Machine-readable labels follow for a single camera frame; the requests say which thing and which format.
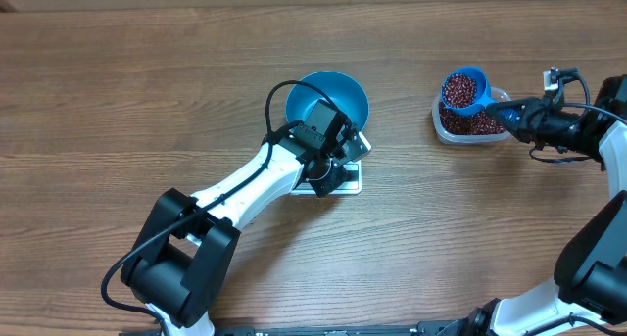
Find blue plastic measuring scoop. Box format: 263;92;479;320
440;67;498;118

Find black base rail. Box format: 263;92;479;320
119;320;466;336

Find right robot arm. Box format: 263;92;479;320
441;69;626;335

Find red adzuki beans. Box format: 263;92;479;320
438;72;505;136

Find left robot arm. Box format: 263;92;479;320
115;97;371;335

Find white digital kitchen scale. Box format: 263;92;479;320
290;161;362;196

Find teal round bowl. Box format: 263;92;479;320
285;71;370;131

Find clear plastic food container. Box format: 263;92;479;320
431;95;510;145

